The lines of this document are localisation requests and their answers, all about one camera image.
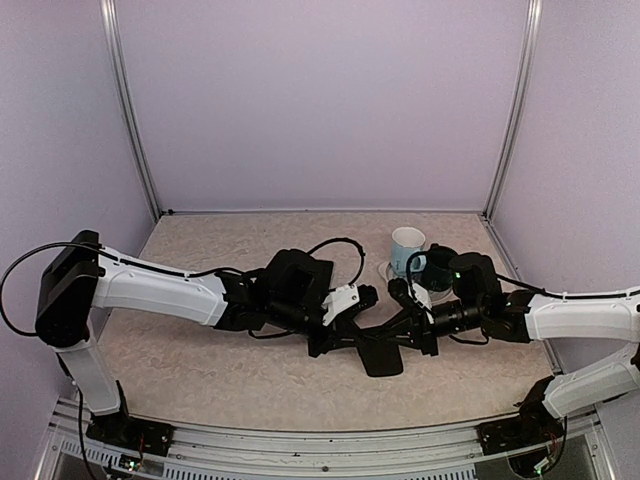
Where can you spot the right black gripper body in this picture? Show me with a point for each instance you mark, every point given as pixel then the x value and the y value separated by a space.
pixel 470 317

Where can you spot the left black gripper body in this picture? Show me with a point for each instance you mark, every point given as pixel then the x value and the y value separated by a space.
pixel 285 320

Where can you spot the black phone case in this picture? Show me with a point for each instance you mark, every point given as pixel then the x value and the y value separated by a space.
pixel 381 360

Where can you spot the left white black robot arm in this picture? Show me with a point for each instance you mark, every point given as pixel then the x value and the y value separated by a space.
pixel 88 275

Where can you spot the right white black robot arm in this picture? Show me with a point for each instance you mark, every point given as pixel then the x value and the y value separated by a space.
pixel 522 317

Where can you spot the dark green mug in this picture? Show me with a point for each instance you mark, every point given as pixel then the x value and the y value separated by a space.
pixel 437 277

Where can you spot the white saucer plate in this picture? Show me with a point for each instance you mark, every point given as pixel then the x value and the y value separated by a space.
pixel 386 271

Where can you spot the white blue mug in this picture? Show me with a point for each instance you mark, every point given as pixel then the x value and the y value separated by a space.
pixel 405 242

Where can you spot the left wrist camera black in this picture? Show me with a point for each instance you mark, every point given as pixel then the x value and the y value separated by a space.
pixel 297 277

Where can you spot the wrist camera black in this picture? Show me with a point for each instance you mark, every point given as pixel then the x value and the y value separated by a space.
pixel 474 278
pixel 297 277

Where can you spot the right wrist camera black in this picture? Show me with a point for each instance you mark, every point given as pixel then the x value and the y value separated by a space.
pixel 474 278

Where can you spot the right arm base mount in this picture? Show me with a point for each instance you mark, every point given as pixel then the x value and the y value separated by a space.
pixel 520 431

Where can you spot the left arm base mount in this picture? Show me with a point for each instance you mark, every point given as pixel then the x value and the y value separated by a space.
pixel 120 429

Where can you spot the aluminium front rail frame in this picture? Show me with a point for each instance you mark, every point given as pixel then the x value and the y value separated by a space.
pixel 449 451

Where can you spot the left aluminium corner post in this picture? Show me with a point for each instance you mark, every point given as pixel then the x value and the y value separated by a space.
pixel 114 44

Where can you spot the aluminium corner post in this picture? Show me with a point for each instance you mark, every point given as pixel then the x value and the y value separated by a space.
pixel 516 112
pixel 114 44

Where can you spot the right aluminium corner post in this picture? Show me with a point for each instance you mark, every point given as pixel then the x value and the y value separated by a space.
pixel 516 112

